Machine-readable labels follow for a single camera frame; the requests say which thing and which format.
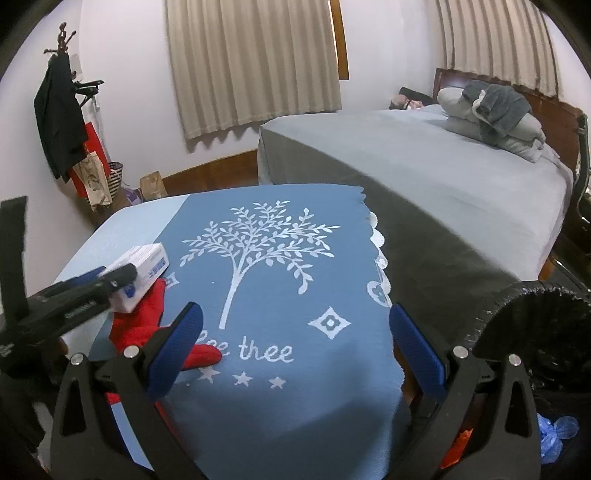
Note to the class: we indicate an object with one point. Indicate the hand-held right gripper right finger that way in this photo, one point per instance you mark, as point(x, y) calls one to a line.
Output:
point(415, 350)

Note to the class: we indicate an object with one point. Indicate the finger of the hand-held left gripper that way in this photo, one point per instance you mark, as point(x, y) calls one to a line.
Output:
point(117, 277)

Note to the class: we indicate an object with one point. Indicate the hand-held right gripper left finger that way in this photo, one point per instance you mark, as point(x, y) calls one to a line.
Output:
point(178, 346)

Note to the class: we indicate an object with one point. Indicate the white cardboard box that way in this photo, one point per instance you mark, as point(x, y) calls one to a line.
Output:
point(147, 263)

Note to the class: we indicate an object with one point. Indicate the red scarf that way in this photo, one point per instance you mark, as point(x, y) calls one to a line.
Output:
point(143, 318)

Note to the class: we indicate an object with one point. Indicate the orange foam net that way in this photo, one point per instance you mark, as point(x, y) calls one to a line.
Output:
point(457, 450)

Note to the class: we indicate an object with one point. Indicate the trash bin with black liner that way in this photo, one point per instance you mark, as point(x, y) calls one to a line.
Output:
point(531, 332)

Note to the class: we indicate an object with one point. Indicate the blue plastic bag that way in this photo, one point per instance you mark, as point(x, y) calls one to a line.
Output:
point(554, 434)

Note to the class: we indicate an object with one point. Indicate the purple printed bag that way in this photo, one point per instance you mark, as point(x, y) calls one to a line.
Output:
point(134, 194)

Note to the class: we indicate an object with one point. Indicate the brown paper bag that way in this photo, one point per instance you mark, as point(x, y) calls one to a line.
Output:
point(153, 187)

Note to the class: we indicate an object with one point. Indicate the striped bag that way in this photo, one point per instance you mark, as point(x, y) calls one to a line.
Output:
point(116, 177)

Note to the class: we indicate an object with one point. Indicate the beige tote bag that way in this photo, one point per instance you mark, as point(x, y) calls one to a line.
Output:
point(94, 180)

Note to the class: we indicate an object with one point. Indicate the blue printed blanket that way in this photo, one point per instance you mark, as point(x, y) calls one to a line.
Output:
point(277, 392)

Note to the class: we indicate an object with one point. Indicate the red bag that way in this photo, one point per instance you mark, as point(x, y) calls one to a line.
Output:
point(92, 138)

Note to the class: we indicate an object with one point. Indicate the black coat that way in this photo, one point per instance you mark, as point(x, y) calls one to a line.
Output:
point(55, 120)

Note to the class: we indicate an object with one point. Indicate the black hanger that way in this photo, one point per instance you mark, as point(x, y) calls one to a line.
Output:
point(90, 87)

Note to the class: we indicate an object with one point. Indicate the bed with grey sheet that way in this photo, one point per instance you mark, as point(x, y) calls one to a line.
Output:
point(415, 152)

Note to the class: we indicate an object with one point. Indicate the grey pillow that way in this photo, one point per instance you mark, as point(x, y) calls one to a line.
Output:
point(521, 147)
point(450, 101)

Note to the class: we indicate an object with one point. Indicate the wooden coat rack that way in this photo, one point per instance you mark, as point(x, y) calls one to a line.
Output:
point(62, 39)

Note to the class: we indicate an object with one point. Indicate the dark and pink bundle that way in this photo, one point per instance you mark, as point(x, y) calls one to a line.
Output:
point(408, 99)

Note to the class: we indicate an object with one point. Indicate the wide beige striped curtain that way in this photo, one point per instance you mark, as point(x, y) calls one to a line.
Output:
point(254, 60)

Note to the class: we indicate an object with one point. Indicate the dark grey towel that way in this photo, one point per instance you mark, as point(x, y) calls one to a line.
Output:
point(501, 104)

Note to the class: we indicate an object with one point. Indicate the wooden headboard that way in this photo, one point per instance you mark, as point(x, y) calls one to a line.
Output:
point(554, 115)

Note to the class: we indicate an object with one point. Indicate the narrow beige striped curtain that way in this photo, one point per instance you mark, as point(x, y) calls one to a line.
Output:
point(498, 41)

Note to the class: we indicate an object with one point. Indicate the black metal frame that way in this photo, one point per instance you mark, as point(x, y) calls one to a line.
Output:
point(581, 175)

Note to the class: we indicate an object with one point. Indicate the wooden window frame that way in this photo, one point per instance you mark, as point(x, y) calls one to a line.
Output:
point(339, 41)

